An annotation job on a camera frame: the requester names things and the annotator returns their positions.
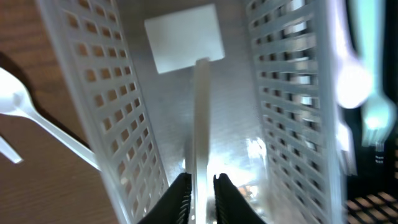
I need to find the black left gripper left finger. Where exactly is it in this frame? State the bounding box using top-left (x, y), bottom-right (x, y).
top-left (139, 172), bottom-right (192, 224)

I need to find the white plastic spoon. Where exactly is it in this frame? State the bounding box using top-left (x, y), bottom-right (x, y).
top-left (0, 136), bottom-right (24, 164)
top-left (193, 58), bottom-right (210, 224)
top-left (1, 68), bottom-right (100, 170)

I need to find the pale pink plastic fork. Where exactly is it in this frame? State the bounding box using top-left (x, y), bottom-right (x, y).
top-left (335, 121), bottom-right (358, 176)

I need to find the mint green plastic fork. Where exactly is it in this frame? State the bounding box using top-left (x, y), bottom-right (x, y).
top-left (352, 0), bottom-right (397, 147)

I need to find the pink plastic spoon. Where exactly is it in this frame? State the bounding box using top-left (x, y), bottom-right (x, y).
top-left (326, 0), bottom-right (371, 109)

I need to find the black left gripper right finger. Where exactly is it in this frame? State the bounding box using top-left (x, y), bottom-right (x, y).
top-left (213, 173), bottom-right (264, 224)

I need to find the clear plastic basket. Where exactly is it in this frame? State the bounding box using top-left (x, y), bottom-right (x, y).
top-left (38, 0), bottom-right (346, 223)

